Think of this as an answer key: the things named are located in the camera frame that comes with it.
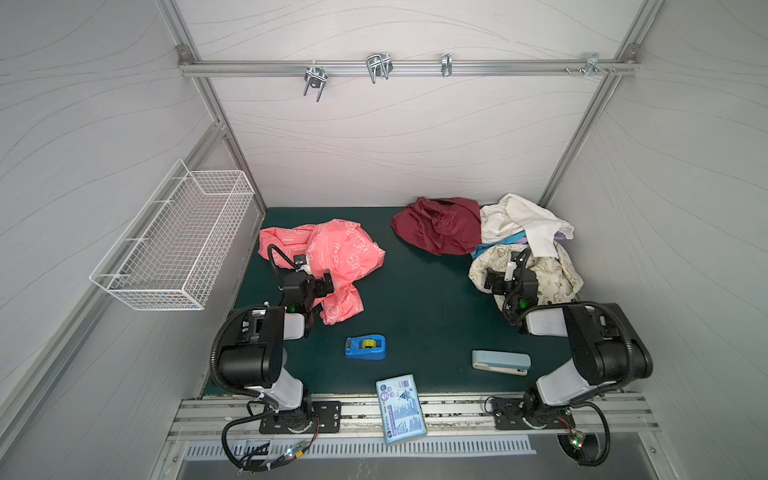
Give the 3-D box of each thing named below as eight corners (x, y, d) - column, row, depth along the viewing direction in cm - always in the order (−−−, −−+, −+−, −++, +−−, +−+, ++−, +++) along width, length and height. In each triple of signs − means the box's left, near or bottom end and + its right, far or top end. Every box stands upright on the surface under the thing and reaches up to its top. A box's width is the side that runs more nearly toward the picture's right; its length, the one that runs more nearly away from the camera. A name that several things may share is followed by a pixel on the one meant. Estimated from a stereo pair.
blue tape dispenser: (346, 360, 84) (344, 355, 80) (348, 339, 88) (346, 333, 84) (386, 360, 84) (386, 355, 80) (386, 339, 88) (386, 333, 84)
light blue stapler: (472, 369, 82) (476, 362, 78) (471, 354, 85) (475, 347, 81) (524, 375, 81) (532, 369, 77) (522, 360, 84) (529, 353, 80)
